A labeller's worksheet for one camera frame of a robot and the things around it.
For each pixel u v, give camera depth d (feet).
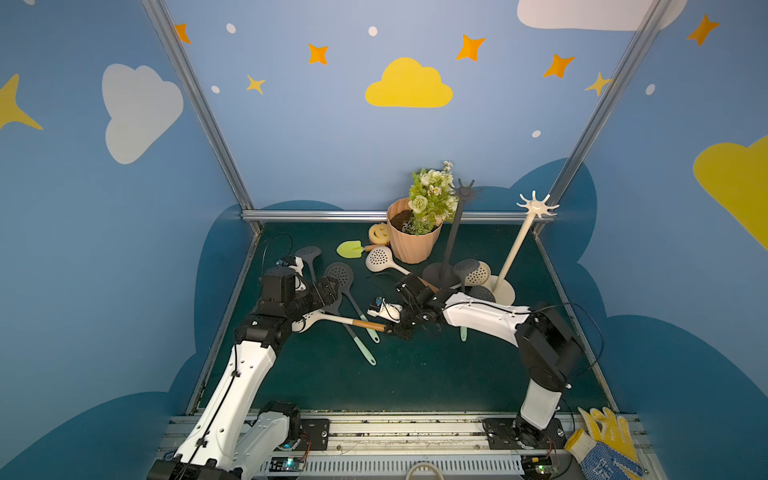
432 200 3.05
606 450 2.35
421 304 2.27
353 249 3.78
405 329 2.57
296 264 2.30
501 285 3.24
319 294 2.21
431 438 2.46
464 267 3.40
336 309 3.19
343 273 3.42
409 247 3.30
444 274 3.48
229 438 1.33
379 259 3.49
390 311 2.47
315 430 2.45
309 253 3.53
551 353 1.56
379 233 3.79
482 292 3.30
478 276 3.42
